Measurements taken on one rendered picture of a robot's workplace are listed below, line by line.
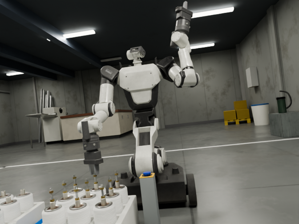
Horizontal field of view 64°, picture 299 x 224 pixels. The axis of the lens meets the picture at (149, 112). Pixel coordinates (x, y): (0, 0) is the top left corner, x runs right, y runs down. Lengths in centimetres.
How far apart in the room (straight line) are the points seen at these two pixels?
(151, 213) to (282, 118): 346
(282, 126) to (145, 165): 328
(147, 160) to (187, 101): 860
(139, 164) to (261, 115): 577
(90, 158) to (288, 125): 363
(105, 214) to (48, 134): 825
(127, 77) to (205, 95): 855
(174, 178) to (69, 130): 687
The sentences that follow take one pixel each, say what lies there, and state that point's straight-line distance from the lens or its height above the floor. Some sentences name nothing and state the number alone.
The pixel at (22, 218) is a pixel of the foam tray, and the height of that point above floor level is 17.
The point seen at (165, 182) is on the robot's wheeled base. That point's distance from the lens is 157.
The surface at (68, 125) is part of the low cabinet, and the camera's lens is 825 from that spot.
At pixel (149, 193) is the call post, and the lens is 123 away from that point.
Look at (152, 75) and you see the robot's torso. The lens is 158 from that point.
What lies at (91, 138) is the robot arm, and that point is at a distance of 129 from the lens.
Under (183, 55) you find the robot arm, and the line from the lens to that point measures 146.
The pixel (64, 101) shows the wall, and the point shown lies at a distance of 1111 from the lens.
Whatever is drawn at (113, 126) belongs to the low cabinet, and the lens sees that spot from 772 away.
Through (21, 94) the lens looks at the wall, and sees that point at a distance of 1217.
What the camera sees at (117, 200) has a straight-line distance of 120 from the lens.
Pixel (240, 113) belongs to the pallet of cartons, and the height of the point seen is 33.
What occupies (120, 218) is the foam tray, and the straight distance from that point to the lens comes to 115.
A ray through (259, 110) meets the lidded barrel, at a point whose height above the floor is 40.
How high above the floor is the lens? 62
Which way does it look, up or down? 1 degrees up
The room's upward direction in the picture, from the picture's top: 7 degrees counter-clockwise
